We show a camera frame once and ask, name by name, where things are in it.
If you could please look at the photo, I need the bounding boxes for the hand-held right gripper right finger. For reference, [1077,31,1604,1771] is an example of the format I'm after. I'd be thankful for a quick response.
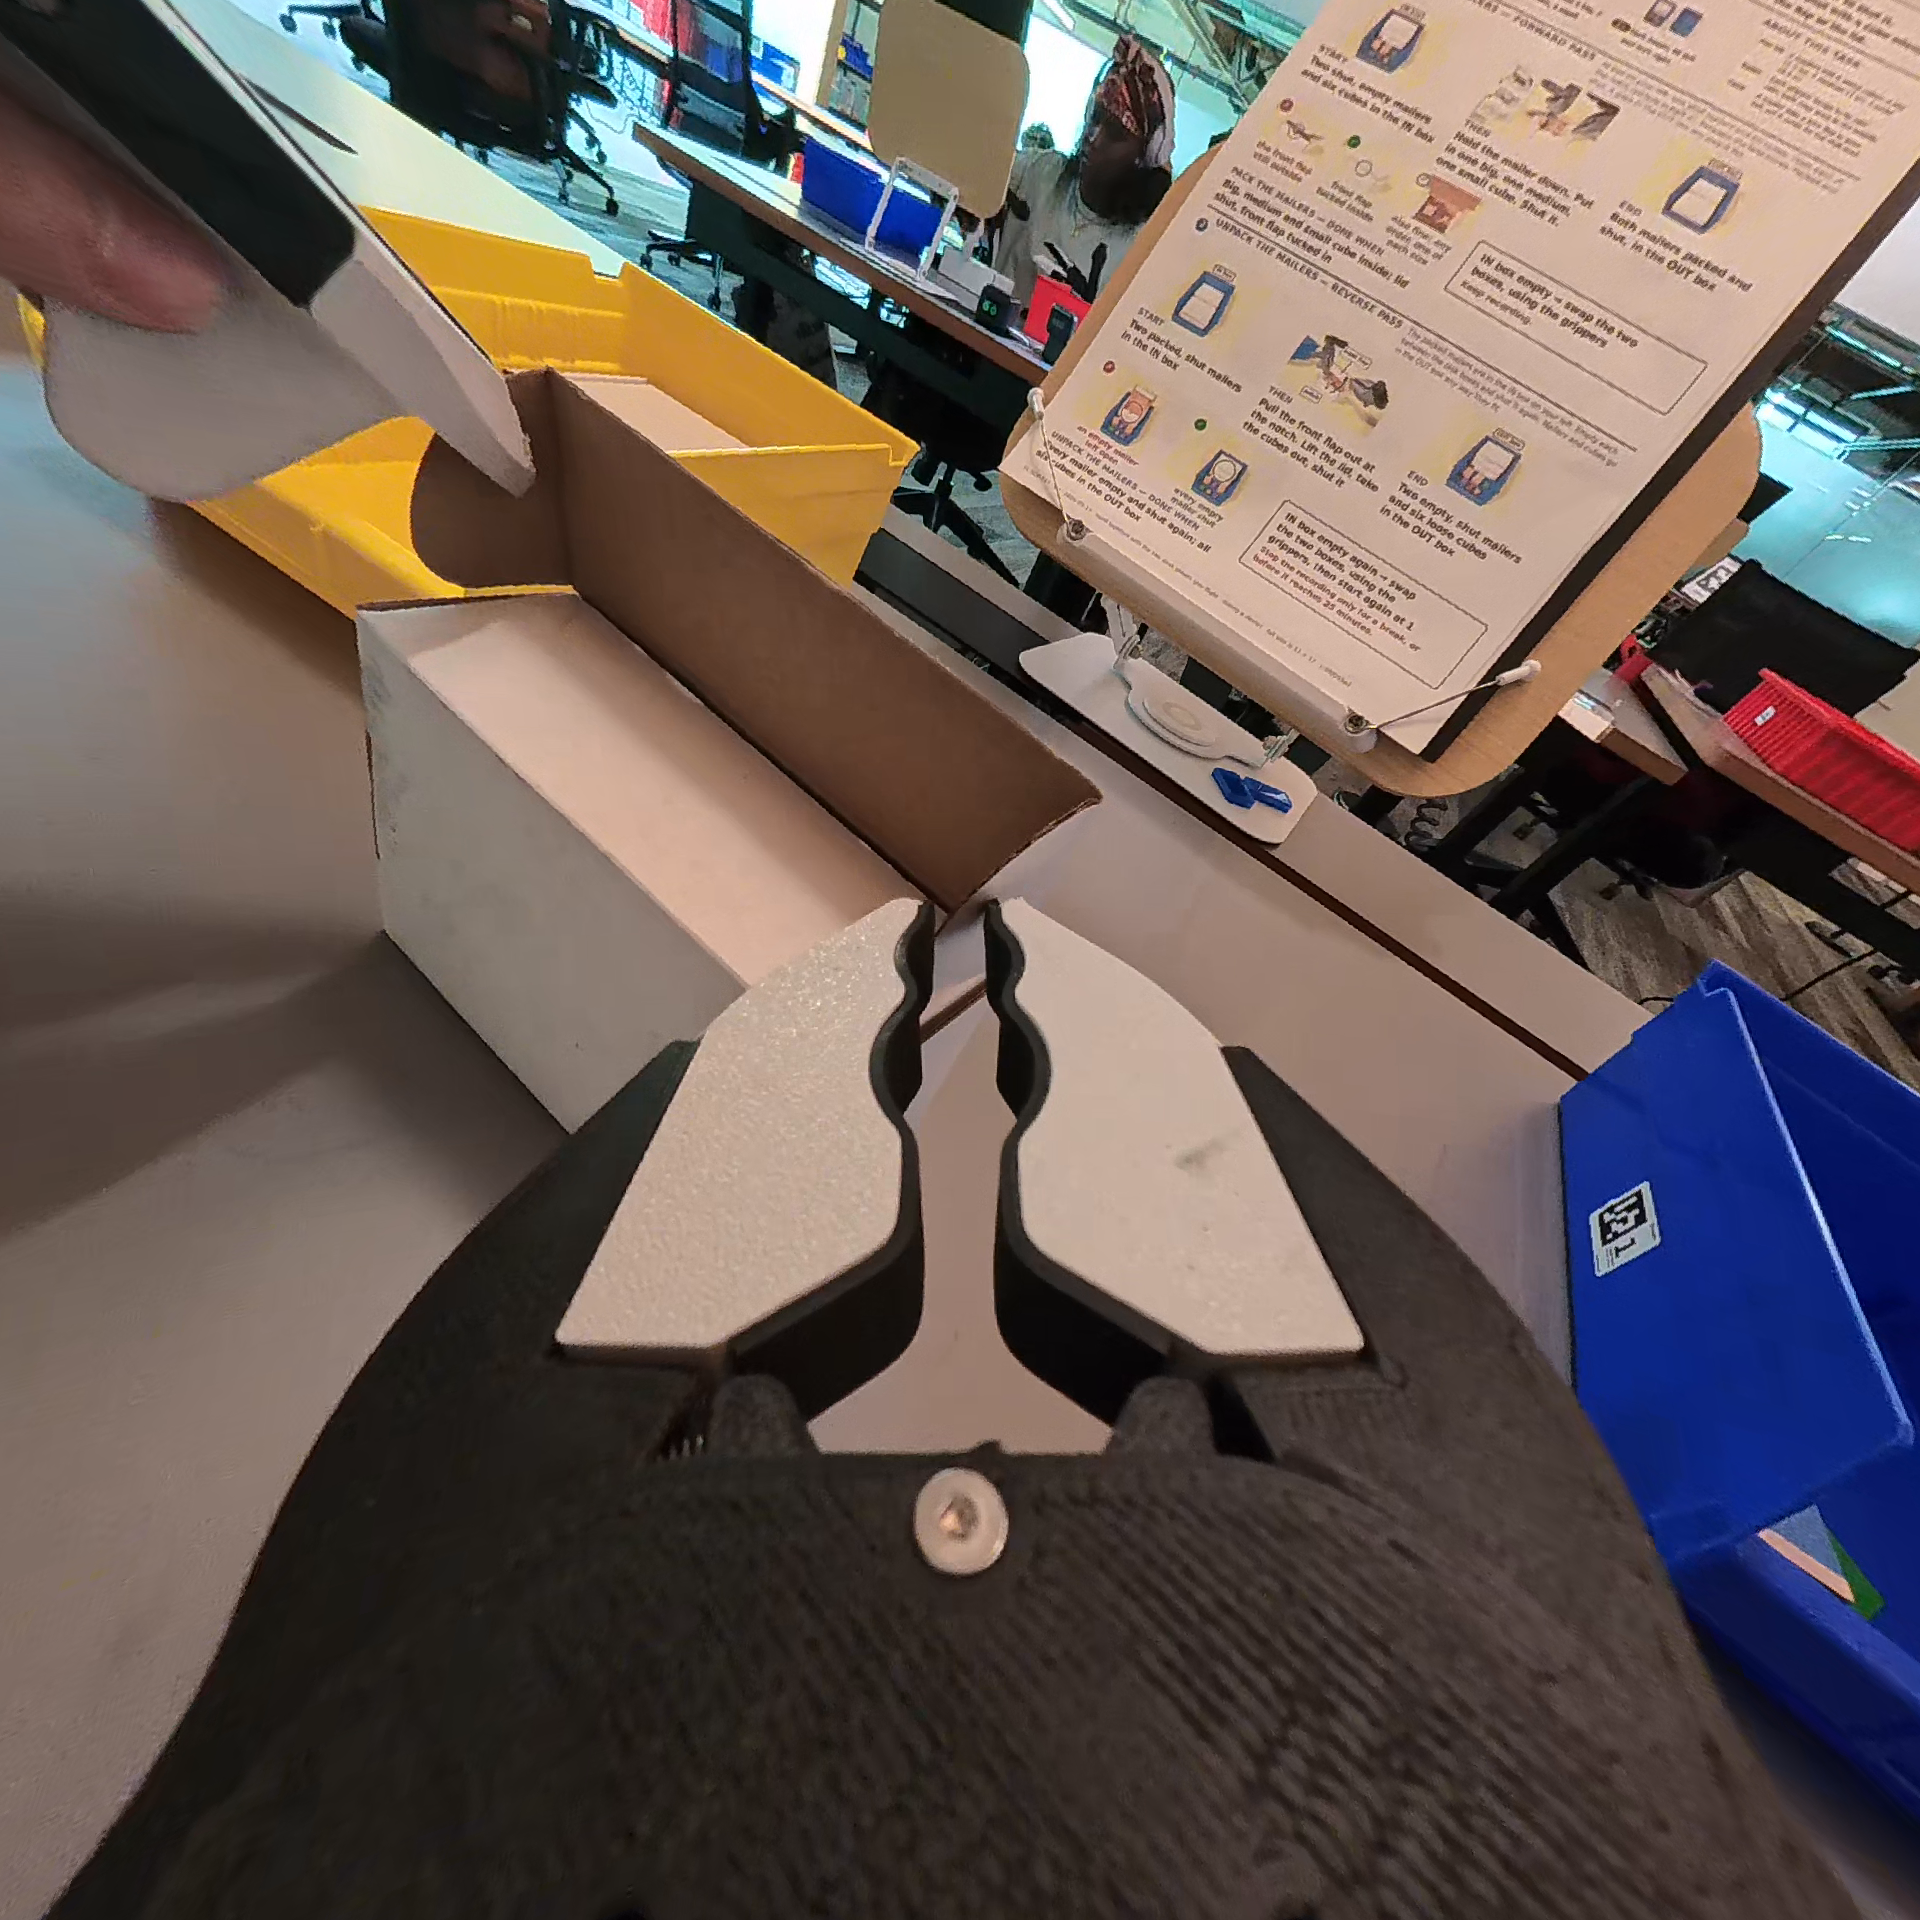
[984,896,1369,1427]

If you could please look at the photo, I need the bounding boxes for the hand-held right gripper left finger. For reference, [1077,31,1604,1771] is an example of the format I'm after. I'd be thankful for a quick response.
[555,900,940,1420]

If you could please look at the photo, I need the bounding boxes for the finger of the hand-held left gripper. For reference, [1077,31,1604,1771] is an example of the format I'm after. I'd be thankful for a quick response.
[42,245,537,506]
[0,0,361,301]

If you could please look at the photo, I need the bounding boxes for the yellow plastic bin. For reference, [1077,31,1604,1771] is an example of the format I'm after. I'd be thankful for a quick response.
[16,209,921,617]

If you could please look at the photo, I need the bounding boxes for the blue plastic bin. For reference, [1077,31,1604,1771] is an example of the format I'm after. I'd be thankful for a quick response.
[1559,961,1920,1778]

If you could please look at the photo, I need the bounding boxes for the person's left hand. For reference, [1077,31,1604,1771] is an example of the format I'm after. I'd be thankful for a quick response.
[0,83,231,332]

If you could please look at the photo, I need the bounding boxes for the background wooden table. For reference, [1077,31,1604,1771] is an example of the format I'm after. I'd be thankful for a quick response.
[632,120,1059,389]
[151,0,634,288]
[1559,660,1920,932]

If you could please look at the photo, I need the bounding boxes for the black office chair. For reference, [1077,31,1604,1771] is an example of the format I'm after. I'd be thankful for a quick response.
[427,0,619,215]
[644,0,812,169]

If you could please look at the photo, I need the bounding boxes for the white board stand base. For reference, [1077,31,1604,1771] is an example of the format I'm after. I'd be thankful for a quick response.
[1020,631,1319,847]

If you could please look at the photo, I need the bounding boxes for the small blue bin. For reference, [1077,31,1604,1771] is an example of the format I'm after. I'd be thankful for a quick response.
[802,136,941,252]

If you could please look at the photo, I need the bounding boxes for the brown cardboard sheet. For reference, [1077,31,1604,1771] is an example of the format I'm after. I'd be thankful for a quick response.
[867,0,1033,223]

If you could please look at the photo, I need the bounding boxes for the red plastic basket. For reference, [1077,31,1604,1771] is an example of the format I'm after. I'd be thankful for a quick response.
[1722,668,1920,834]

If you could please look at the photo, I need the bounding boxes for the printed instruction board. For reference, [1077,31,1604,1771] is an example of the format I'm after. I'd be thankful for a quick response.
[996,0,1920,800]

